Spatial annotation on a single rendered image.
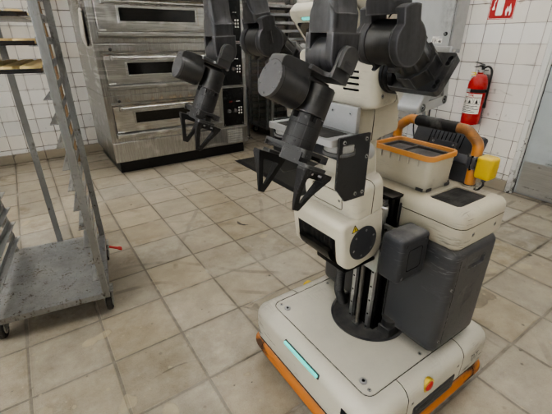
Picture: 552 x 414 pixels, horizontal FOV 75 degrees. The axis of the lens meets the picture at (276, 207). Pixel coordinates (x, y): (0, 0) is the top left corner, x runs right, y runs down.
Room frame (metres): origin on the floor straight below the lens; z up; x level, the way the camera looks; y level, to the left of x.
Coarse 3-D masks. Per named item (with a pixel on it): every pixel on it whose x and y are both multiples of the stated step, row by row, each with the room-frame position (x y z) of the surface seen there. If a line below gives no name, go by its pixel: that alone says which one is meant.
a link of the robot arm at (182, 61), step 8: (224, 48) 0.95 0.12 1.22; (232, 48) 0.96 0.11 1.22; (184, 56) 0.92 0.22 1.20; (192, 56) 0.93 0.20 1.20; (200, 56) 0.95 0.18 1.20; (224, 56) 0.95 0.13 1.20; (232, 56) 0.96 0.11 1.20; (176, 64) 0.93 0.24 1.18; (184, 64) 0.91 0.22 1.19; (192, 64) 0.93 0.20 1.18; (200, 64) 0.94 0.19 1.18; (216, 64) 0.95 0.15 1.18; (224, 64) 0.96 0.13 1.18; (176, 72) 0.92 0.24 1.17; (184, 72) 0.91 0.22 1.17; (192, 72) 0.92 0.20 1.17; (200, 72) 0.93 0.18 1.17; (184, 80) 0.93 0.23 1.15; (192, 80) 0.93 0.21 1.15
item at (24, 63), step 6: (0, 60) 1.77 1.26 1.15; (6, 60) 1.74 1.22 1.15; (12, 60) 1.74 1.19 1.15; (24, 60) 1.75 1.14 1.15; (30, 60) 1.77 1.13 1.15; (36, 60) 1.74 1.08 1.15; (0, 66) 1.44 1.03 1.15; (6, 66) 1.38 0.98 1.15; (12, 66) 1.37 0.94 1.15; (18, 66) 1.45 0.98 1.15; (24, 66) 1.37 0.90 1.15; (30, 66) 1.37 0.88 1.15; (36, 66) 1.44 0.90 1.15; (42, 66) 1.59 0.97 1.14
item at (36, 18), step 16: (32, 0) 1.36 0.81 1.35; (32, 16) 1.35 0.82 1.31; (48, 48) 1.37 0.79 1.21; (48, 64) 1.36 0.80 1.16; (48, 80) 1.35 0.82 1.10; (64, 112) 1.36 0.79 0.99; (64, 128) 1.36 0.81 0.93; (64, 144) 1.35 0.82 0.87; (80, 176) 1.38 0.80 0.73; (80, 192) 1.36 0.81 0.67; (80, 208) 1.35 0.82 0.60; (96, 240) 1.37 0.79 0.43; (96, 256) 1.36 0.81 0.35
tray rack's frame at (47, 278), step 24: (48, 0) 1.91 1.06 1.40; (48, 24) 1.90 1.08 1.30; (0, 48) 1.83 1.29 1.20; (24, 120) 1.83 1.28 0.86; (72, 120) 1.91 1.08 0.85; (48, 192) 1.84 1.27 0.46; (96, 216) 1.91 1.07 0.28; (72, 240) 1.84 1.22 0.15; (24, 264) 1.59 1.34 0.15; (48, 264) 1.59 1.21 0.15; (72, 264) 1.59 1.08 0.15; (24, 288) 1.39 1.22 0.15; (48, 288) 1.39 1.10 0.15; (72, 288) 1.39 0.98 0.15; (96, 288) 1.39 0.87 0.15; (0, 312) 1.22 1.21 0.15; (24, 312) 1.22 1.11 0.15; (48, 312) 1.25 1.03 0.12
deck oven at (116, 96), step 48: (96, 0) 3.40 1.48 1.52; (144, 0) 3.65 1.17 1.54; (192, 0) 3.89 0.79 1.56; (240, 0) 4.19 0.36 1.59; (96, 48) 3.39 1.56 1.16; (144, 48) 3.61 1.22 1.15; (192, 48) 3.88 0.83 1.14; (240, 48) 4.19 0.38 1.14; (96, 96) 3.68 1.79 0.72; (144, 96) 3.58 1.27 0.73; (192, 96) 3.85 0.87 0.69; (240, 96) 4.18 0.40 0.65; (144, 144) 3.54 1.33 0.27; (192, 144) 3.83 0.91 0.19; (240, 144) 4.20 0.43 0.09
